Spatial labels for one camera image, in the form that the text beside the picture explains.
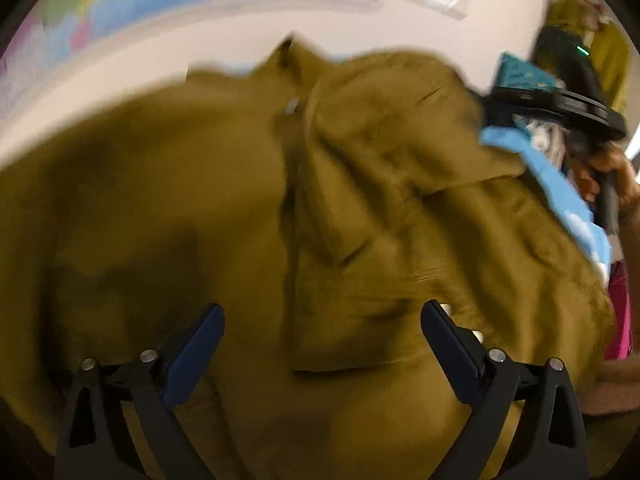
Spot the person's right hand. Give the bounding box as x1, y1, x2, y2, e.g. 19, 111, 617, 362
570, 147, 640, 233

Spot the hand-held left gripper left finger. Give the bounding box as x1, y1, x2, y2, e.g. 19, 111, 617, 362
54, 303, 224, 480

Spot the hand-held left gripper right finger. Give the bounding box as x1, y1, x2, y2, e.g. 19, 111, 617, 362
421, 300, 591, 480

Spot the blue printed bed sheet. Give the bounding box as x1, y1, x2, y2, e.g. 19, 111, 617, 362
479, 115, 612, 273

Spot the pink cloth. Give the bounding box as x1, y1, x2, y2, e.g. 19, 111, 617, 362
604, 260, 634, 361

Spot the olive green jacket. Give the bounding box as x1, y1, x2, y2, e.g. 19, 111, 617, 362
0, 37, 617, 480

